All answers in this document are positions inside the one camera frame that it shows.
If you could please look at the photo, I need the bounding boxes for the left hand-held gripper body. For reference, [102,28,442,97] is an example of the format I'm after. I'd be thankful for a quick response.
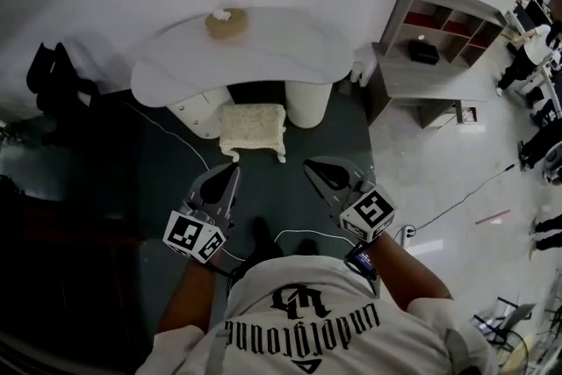
[162,199,234,263]

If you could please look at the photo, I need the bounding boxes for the white printed T-shirt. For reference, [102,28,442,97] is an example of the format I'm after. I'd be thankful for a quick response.
[140,254,500,375]

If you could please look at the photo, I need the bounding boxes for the cream upholstered stool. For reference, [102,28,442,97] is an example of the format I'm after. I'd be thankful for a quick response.
[218,103,289,165]

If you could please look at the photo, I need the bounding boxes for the white floor cable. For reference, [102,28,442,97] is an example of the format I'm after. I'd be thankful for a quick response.
[125,100,359,263]

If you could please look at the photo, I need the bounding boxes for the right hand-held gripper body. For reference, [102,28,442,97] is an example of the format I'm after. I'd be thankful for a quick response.
[328,182,398,243]

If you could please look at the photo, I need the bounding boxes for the black floor fan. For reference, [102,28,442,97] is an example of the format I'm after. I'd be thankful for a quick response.
[494,327,532,375]

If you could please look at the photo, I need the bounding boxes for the person's right forearm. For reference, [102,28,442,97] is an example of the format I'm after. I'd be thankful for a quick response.
[364,232,453,315]

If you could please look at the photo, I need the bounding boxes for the black wrist device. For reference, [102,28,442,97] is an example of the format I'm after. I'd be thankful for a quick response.
[343,242,379,283]

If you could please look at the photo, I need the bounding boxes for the round beige item on desk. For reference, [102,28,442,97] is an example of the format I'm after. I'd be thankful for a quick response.
[204,7,249,41]

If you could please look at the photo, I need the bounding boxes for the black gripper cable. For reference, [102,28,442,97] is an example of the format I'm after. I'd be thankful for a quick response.
[213,262,247,299]

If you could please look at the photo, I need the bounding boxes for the grey wooden shelf unit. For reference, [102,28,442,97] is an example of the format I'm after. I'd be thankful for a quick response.
[366,0,506,129]

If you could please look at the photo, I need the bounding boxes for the black trousers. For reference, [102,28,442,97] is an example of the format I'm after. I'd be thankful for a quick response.
[245,216,324,278]

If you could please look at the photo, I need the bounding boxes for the white curved vanity desk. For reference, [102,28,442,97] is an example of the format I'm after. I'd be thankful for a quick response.
[130,6,355,141]

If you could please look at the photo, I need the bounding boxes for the grey folding chair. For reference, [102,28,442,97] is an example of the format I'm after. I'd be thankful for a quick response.
[472,297,537,349]

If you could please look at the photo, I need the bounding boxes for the black box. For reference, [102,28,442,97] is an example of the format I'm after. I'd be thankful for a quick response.
[407,39,440,66]

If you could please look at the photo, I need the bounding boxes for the person's left forearm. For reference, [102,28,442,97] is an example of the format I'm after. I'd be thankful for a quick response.
[157,261,219,335]

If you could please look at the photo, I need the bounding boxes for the white power strip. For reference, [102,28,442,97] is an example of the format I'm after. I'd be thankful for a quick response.
[400,223,417,249]

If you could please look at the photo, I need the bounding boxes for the black floor cable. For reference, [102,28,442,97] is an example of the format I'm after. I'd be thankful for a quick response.
[412,162,530,232]

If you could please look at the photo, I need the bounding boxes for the black office chair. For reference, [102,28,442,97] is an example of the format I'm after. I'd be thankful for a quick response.
[25,41,103,148]

